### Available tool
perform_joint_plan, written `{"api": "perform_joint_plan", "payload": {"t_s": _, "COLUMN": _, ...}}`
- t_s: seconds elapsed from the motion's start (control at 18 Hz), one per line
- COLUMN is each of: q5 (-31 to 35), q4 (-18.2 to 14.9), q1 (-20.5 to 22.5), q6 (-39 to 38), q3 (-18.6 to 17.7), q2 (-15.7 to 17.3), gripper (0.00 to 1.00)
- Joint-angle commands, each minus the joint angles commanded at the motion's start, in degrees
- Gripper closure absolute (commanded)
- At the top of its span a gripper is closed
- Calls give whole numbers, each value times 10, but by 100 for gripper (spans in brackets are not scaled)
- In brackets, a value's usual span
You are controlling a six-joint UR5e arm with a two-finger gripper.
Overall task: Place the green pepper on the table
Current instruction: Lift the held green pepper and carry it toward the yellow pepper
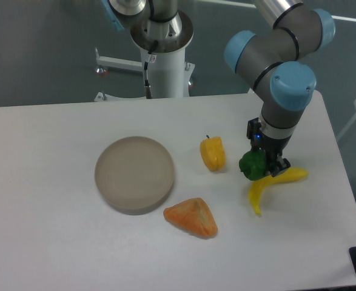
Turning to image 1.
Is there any orange triangular bread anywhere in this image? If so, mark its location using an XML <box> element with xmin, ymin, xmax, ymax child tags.
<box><xmin>163</xmin><ymin>198</ymin><xmax>218</xmax><ymax>239</ymax></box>

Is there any beige round plate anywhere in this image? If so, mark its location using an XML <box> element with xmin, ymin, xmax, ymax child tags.
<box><xmin>95</xmin><ymin>136</ymin><xmax>175</xmax><ymax>215</ymax></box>

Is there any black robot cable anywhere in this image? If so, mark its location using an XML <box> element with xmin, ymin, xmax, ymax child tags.
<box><xmin>143</xmin><ymin>39</ymin><xmax>160</xmax><ymax>99</ymax></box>

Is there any green bell pepper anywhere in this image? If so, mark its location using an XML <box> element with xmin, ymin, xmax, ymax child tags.
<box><xmin>238</xmin><ymin>149</ymin><xmax>270</xmax><ymax>181</ymax></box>

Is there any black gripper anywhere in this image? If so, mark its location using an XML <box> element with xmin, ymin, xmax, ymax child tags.
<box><xmin>247</xmin><ymin>118</ymin><xmax>293</xmax><ymax>177</ymax></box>

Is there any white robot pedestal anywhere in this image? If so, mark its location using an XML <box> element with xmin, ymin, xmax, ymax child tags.
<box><xmin>93</xmin><ymin>10</ymin><xmax>196</xmax><ymax>102</ymax></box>

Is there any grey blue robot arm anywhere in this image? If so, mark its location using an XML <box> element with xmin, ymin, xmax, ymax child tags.
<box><xmin>102</xmin><ymin>1</ymin><xmax>335</xmax><ymax>181</ymax></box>

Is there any yellow bell pepper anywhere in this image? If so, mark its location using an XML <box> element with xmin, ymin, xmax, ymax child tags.
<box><xmin>200</xmin><ymin>135</ymin><xmax>226</xmax><ymax>172</ymax></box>

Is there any yellow banana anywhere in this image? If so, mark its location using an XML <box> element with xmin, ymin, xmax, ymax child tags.
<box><xmin>248</xmin><ymin>167</ymin><xmax>309</xmax><ymax>216</ymax></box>

